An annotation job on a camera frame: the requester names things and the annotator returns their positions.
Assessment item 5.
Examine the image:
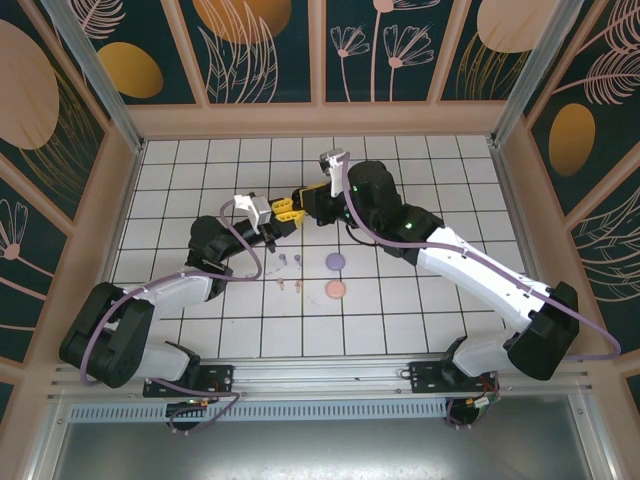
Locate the black earbud charging case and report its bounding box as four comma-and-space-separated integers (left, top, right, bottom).
294, 195, 321, 224

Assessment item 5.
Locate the grey metal panel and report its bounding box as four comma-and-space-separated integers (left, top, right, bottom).
29, 394, 616, 480

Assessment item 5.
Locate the aluminium side rail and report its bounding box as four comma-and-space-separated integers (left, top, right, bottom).
487, 137, 551, 291
94, 139, 147, 301

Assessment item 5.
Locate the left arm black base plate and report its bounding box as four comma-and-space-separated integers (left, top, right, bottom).
142, 363, 236, 399

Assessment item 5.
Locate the aluminium frame rail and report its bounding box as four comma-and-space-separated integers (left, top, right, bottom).
47, 353, 596, 404

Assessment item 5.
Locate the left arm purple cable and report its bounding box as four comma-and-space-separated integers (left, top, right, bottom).
79, 199, 264, 436

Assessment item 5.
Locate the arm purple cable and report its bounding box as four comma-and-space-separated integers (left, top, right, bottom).
79, 199, 264, 436
339, 149, 622, 431

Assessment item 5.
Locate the small electronics board with wires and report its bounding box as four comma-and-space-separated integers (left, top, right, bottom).
444, 392, 504, 431
164, 397, 224, 435

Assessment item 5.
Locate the aluminium corner post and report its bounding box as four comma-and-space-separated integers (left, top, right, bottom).
491, 0, 601, 147
38, 0, 147, 154

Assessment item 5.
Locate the slotted grey cable duct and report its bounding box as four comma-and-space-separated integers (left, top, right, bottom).
67, 402, 454, 425

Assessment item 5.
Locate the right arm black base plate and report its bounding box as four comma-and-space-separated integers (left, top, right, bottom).
408, 359, 503, 396

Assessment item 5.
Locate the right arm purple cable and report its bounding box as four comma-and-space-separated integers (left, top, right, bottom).
339, 149, 622, 431

